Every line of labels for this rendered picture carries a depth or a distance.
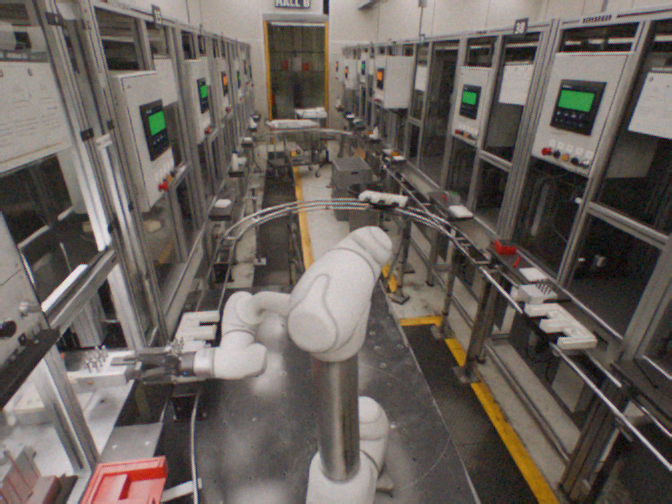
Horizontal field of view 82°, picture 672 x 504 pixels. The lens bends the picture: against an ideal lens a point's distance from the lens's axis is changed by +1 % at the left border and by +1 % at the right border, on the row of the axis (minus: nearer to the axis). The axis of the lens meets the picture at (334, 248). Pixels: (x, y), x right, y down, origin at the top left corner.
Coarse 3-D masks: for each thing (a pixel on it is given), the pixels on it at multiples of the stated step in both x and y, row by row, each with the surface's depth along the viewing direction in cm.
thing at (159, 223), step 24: (120, 24) 133; (120, 48) 132; (168, 72) 185; (168, 96) 183; (168, 120) 183; (168, 192) 178; (144, 216) 147; (168, 216) 176; (168, 240) 175; (168, 264) 173; (168, 288) 172
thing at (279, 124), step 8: (264, 120) 624; (280, 120) 636; (288, 120) 642; (296, 120) 614; (304, 120) 638; (272, 128) 593; (280, 128) 594; (288, 128) 599; (272, 160) 654; (280, 160) 655; (288, 160) 655; (304, 160) 657
